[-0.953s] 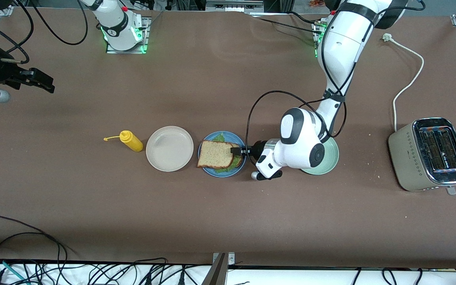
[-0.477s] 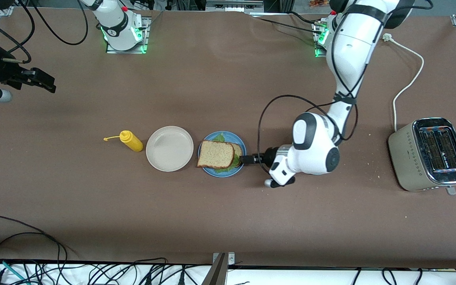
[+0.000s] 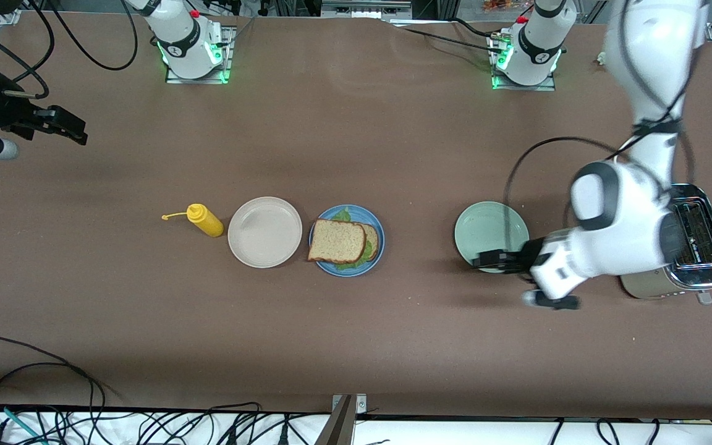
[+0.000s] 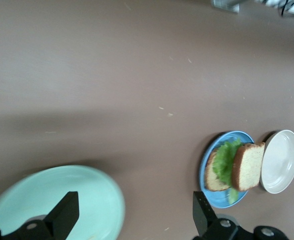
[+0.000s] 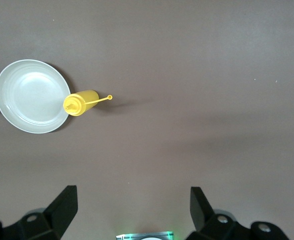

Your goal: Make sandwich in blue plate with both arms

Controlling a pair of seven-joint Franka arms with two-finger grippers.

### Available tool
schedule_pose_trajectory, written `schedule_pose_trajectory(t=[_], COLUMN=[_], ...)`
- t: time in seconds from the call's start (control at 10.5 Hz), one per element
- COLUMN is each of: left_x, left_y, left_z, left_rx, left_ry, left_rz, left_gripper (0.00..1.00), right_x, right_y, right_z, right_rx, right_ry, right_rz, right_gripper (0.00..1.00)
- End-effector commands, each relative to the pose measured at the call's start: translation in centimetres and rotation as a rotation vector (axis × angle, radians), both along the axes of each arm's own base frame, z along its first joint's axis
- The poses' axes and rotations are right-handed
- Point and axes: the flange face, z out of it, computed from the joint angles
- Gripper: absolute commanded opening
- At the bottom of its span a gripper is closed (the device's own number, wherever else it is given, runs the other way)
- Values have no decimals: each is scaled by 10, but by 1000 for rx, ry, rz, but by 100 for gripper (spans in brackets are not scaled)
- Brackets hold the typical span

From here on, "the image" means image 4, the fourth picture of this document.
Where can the blue plate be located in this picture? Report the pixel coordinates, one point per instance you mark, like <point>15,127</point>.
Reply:
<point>217,200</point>

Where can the brown bread slice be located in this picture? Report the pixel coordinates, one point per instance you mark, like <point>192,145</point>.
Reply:
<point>249,167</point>
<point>212,180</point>

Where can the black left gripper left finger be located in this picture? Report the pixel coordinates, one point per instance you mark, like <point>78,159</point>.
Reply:
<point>62,220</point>

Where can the beige plate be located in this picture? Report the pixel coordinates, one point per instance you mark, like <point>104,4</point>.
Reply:
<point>280,162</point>

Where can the green lettuce leaf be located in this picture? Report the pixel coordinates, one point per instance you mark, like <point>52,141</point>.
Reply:
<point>224,162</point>

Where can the light green plate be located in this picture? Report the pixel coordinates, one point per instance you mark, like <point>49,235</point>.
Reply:
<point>37,190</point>

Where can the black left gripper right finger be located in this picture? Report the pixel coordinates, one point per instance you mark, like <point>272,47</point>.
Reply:
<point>204,220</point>

